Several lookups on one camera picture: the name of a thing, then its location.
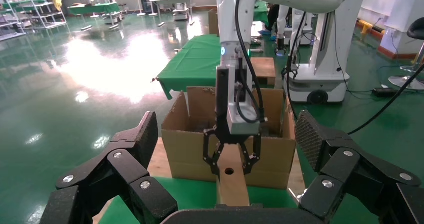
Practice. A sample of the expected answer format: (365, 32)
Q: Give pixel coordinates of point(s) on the black power adapter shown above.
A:
(384, 92)

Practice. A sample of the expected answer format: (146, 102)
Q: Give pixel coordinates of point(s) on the green cloth on side table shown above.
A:
(195, 60)

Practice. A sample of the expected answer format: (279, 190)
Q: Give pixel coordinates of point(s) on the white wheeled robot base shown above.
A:
(321, 76)

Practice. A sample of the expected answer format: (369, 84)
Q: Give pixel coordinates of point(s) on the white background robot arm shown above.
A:
(282, 23)

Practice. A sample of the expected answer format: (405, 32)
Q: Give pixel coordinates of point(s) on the large green tablecloth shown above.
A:
(192, 192)

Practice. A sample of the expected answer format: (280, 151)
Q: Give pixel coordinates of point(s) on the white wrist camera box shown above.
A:
(243, 128)

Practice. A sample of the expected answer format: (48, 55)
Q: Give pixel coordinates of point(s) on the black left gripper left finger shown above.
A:
(116, 169)

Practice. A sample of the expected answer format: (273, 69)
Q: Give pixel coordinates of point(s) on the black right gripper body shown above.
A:
(222, 93)

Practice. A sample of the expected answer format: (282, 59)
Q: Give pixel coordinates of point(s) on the person in dark clothes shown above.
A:
(273, 17)

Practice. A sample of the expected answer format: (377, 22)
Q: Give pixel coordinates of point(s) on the small brown crate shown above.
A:
(263, 70)

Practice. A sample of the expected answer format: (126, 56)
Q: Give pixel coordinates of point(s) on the black stool with chrome base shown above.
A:
(415, 32)

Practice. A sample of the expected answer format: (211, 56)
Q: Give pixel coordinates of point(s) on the small white cart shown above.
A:
(180, 15)

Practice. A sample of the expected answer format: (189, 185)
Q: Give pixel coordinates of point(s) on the green covered background table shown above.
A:
(96, 8)
(261, 14)

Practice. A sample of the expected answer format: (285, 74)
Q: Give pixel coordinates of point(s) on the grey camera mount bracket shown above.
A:
(232, 83)

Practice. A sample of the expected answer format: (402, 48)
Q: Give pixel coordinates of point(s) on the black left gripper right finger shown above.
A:
(348, 172)

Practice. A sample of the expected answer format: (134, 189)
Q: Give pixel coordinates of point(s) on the large open cardboard carton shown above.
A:
(185, 156)

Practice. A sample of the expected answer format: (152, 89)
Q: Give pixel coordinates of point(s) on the small brown cardboard box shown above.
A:
(232, 189)

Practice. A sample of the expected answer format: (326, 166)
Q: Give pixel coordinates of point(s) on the brown background carton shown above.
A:
(213, 22)

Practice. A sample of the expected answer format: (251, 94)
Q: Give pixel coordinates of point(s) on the metal shelf rack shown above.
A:
(49, 25)

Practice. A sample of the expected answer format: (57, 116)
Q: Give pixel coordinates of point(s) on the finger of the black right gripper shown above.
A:
(248, 164)
(213, 164)

